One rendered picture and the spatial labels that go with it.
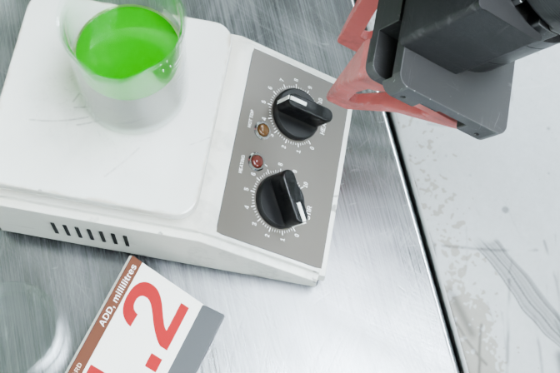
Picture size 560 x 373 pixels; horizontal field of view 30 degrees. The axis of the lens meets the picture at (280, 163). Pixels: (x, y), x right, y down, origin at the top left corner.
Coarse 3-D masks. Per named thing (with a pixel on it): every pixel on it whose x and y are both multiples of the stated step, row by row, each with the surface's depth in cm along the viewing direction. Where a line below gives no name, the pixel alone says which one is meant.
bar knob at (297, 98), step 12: (288, 96) 60; (300, 96) 61; (276, 108) 62; (288, 108) 61; (300, 108) 61; (312, 108) 61; (324, 108) 62; (276, 120) 62; (288, 120) 62; (300, 120) 62; (312, 120) 62; (324, 120) 62; (288, 132) 62; (300, 132) 62; (312, 132) 63
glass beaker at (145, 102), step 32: (64, 0) 51; (96, 0) 54; (128, 0) 55; (160, 0) 54; (64, 32) 51; (160, 64) 50; (96, 96) 53; (128, 96) 52; (160, 96) 54; (128, 128) 56
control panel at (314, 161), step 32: (256, 64) 62; (288, 64) 63; (256, 96) 61; (320, 96) 64; (256, 128) 61; (320, 128) 63; (288, 160) 62; (320, 160) 63; (224, 192) 59; (256, 192) 60; (320, 192) 62; (224, 224) 58; (256, 224) 59; (320, 224) 62; (288, 256) 60; (320, 256) 61
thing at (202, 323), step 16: (128, 256) 60; (112, 288) 59; (176, 288) 62; (96, 320) 58; (192, 320) 62; (208, 320) 62; (192, 336) 62; (208, 336) 62; (176, 352) 62; (192, 352) 62; (176, 368) 61; (192, 368) 61
